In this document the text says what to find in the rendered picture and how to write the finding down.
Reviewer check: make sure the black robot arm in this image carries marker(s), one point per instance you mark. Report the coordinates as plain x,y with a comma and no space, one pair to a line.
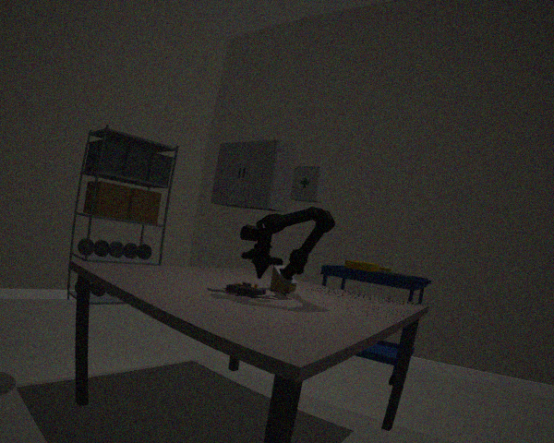
274,223

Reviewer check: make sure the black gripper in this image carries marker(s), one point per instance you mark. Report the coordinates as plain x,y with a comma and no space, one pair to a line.
264,262

